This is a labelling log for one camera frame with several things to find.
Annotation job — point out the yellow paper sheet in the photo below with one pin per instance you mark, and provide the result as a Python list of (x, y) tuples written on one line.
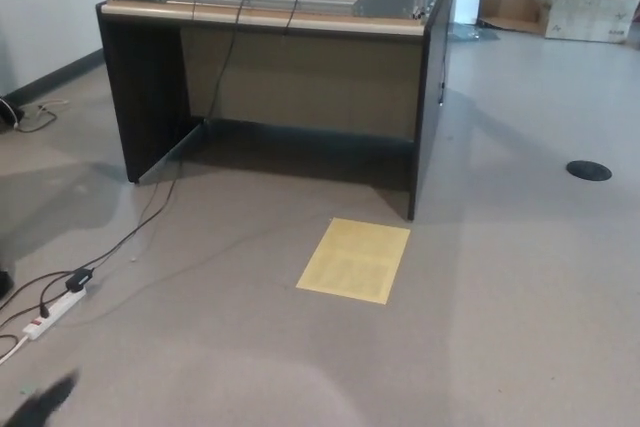
[(352, 262)]

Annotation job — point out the dark brown office desk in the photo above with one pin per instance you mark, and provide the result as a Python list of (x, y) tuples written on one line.
[(300, 82)]

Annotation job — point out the clear plastic sheet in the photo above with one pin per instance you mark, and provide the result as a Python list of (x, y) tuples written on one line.
[(472, 34)]

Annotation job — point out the black power adapter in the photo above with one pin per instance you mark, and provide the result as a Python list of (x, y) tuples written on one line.
[(80, 280)]

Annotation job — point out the brown cardboard box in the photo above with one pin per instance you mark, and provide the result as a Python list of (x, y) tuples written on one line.
[(512, 9)]

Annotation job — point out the round black floor cover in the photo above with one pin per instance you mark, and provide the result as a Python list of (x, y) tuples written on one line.
[(589, 170)]

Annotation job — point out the white power strip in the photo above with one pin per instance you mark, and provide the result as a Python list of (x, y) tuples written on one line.
[(52, 312)]

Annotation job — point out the black floor device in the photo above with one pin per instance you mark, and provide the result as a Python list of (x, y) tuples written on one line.
[(11, 117)]

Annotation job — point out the white cardboard box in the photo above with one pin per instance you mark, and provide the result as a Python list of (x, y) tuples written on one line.
[(590, 19)]

